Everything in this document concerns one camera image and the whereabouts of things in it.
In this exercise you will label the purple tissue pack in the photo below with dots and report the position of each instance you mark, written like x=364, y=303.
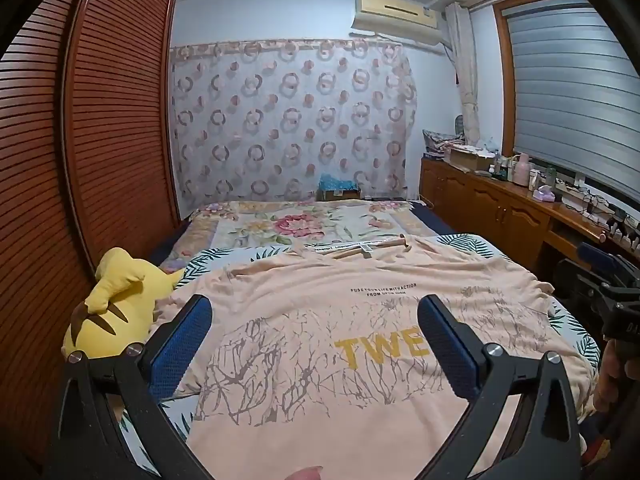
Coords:
x=544, y=194

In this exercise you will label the beige window curtain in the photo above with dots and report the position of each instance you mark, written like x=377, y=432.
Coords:
x=467, y=75

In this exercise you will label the floral blanket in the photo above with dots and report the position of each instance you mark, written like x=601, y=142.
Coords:
x=300, y=222

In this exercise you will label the wooden cabinet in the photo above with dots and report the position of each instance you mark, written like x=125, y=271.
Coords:
x=500, y=210

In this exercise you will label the person's left hand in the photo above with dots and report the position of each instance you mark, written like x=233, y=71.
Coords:
x=306, y=474

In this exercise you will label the circle print curtain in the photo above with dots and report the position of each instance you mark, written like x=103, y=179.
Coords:
x=290, y=120

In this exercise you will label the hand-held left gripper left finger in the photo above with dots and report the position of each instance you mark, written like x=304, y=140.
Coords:
x=175, y=350

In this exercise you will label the cardboard box with blue paper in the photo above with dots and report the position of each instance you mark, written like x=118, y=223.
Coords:
x=337, y=187

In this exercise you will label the brown louvred wardrobe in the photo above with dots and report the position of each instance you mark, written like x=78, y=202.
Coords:
x=100, y=135

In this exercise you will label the open cardboard box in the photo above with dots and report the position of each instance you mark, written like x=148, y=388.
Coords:
x=467, y=159

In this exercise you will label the yellow plush toy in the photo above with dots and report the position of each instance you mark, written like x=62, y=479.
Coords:
x=125, y=295

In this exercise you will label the grey window blind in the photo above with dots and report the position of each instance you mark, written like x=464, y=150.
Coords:
x=575, y=90

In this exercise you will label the green leaf print sheet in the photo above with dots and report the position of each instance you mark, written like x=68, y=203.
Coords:
x=240, y=255

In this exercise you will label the white air conditioner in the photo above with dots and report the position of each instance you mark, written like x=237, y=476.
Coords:
x=395, y=15

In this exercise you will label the pink thermos jug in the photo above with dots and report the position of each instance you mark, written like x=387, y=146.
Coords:
x=522, y=172

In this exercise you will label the person's right hand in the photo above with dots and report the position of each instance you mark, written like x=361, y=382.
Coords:
x=607, y=380

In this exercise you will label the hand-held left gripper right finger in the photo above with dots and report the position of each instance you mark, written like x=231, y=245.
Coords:
x=450, y=350

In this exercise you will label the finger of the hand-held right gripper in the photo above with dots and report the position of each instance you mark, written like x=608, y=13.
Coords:
x=575, y=280
x=600, y=257

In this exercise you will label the peach printed t-shirt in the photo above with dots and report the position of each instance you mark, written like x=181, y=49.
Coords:
x=320, y=320

